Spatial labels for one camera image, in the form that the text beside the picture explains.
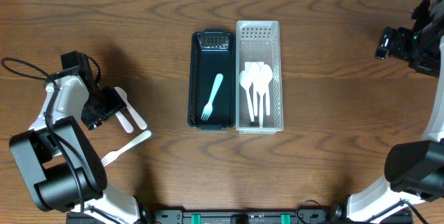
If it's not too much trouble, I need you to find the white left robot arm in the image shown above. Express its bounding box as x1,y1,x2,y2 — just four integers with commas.
9,76,147,223

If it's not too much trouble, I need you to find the dark green perforated basket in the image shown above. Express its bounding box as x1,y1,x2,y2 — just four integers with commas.
187,29,235,130

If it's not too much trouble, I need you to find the pale green plastic fork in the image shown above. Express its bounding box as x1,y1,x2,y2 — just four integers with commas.
200,74,223,121

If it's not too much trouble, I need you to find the clear perforated plastic basket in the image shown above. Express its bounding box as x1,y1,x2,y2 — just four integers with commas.
236,20,284,134

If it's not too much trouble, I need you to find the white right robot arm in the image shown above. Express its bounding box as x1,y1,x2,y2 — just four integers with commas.
343,26,443,223

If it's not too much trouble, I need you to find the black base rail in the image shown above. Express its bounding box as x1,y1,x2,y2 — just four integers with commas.
66,205,413,224

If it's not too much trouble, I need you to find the white plastic fork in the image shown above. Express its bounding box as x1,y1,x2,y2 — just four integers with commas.
115,111,134,133
114,87,148,130
101,130,152,166

